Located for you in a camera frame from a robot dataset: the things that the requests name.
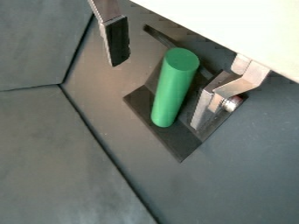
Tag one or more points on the green round cylinder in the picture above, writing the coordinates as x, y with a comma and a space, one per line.
180, 64

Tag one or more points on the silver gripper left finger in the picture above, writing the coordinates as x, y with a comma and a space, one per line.
114, 29

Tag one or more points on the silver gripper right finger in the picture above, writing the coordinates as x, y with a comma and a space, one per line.
220, 94

